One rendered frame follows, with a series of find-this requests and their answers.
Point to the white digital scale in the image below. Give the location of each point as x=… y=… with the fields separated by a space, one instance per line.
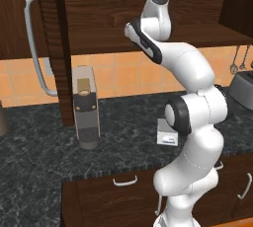
x=164 y=134

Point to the silver toaster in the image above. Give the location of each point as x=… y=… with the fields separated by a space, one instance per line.
x=243 y=89

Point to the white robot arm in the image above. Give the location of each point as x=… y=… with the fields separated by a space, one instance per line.
x=197 y=112

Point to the dark wood closed cabinet door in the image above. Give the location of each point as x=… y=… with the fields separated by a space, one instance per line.
x=13 y=17

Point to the dark wood drawer front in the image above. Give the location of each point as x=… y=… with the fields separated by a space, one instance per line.
x=108 y=201

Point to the dark wood base cabinet door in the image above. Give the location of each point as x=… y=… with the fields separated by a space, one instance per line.
x=242 y=204

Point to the hanging metal slotted spoon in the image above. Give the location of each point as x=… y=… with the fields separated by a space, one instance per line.
x=234 y=66

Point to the grey round container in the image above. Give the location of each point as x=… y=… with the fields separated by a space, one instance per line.
x=3 y=119

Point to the dark wood wall cabinet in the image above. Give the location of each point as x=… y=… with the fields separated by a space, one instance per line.
x=99 y=17

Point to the dark wood open cabinet door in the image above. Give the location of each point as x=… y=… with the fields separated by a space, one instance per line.
x=56 y=50

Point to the grey coffee machine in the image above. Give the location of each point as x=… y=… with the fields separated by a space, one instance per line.
x=86 y=109

